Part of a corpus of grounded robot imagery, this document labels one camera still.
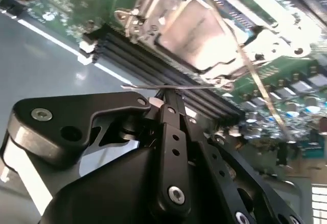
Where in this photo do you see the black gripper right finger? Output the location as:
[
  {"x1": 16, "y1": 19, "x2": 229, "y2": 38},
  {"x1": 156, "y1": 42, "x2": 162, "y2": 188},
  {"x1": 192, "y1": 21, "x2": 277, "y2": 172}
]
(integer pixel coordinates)
[{"x1": 175, "y1": 90, "x2": 305, "y2": 224}]

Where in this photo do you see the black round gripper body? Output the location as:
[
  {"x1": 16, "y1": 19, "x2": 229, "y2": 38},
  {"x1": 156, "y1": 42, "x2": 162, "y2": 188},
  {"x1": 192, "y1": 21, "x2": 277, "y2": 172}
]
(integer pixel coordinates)
[{"x1": 40, "y1": 145, "x2": 231, "y2": 224}]

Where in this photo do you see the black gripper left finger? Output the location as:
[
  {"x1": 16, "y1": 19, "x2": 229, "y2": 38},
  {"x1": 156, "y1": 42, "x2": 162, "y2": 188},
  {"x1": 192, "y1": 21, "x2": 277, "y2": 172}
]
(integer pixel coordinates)
[{"x1": 7, "y1": 88, "x2": 192, "y2": 214}]

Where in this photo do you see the silver topped CPU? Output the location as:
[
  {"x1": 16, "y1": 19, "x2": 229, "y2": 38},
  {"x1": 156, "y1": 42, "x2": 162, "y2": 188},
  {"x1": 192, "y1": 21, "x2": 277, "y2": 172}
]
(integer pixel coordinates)
[{"x1": 155, "y1": 0, "x2": 243, "y2": 74}]

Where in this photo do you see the metal CPU socket cover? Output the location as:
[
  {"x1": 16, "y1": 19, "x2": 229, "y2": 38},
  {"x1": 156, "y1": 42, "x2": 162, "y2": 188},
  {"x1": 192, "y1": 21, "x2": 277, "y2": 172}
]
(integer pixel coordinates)
[{"x1": 127, "y1": 0, "x2": 312, "y2": 87}]

